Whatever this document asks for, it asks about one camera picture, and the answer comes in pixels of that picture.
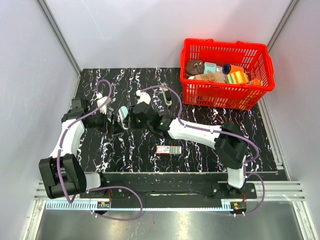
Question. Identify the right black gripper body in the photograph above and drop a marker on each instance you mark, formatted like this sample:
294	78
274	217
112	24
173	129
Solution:
138	124

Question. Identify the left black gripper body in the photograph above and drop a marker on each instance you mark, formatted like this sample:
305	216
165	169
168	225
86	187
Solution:
98	121

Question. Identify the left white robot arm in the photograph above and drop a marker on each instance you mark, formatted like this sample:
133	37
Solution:
63	159

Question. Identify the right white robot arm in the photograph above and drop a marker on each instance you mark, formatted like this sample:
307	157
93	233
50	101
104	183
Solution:
230	148

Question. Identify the brown round item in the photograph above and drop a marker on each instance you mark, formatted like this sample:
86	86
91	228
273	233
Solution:
195	67

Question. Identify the teal white box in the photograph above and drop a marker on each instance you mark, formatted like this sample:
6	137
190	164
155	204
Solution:
210	67

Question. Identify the brown cardboard box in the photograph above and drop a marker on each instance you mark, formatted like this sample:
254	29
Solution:
216	77

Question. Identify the orange bottle blue cap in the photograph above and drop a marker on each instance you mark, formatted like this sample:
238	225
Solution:
230	68

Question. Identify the yellow green sticky notes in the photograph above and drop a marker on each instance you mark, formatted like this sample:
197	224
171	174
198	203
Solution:
237	78

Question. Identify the red plastic basket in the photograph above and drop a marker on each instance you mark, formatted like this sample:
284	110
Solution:
253	57

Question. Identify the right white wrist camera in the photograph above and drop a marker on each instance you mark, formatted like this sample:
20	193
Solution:
143	97

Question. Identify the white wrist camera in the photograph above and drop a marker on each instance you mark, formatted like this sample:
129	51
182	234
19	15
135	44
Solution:
102	103
143	97

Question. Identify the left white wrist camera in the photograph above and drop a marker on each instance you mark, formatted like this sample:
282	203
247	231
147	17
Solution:
102	103

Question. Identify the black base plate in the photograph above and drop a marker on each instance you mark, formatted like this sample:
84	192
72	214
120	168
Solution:
122	198

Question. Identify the aluminium frame rail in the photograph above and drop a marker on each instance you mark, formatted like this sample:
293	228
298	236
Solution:
252	190

